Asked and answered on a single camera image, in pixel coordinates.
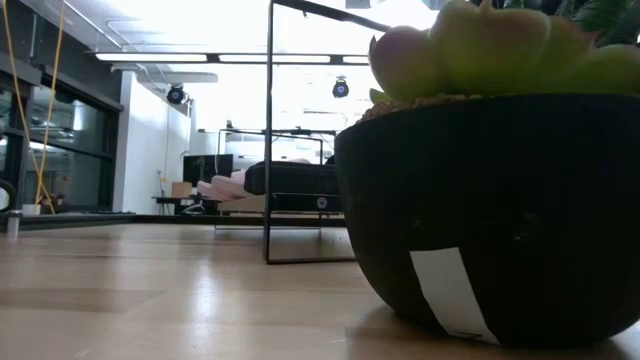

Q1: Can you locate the black bowl planter white label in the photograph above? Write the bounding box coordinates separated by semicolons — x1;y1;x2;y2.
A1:
333;92;640;350

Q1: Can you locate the spiky dark green plant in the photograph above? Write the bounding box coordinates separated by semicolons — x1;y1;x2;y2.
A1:
569;0;640;49

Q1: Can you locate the yellow orange cable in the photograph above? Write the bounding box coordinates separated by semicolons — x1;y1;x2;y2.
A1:
1;0;67;216

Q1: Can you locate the yellow-green rosette succulent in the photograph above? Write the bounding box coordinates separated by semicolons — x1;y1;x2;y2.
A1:
368;0;640;107

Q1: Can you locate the black framed glass partition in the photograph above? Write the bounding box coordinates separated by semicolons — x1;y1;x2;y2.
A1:
0;49;124;214

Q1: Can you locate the black computer monitor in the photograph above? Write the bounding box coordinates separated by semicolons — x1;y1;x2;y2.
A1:
182;153;235;187

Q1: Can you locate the short silver metal post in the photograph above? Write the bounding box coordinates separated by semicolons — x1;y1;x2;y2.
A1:
6;209;24;239

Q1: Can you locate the black rubber slide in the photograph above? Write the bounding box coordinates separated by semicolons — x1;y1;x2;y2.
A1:
243;160;342;197

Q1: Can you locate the pink rubber slide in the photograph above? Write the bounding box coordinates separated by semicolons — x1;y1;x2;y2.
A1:
196;179;221;202
212;171;250;200

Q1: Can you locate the long ceiling light strip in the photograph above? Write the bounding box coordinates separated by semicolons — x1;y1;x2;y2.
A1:
94;52;371;66

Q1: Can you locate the wooden shelf with black frame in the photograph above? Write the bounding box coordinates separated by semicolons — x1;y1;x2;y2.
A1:
213;0;392;265

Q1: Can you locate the black aluminium rig frame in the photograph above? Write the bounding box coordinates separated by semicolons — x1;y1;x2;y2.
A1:
0;212;346;229

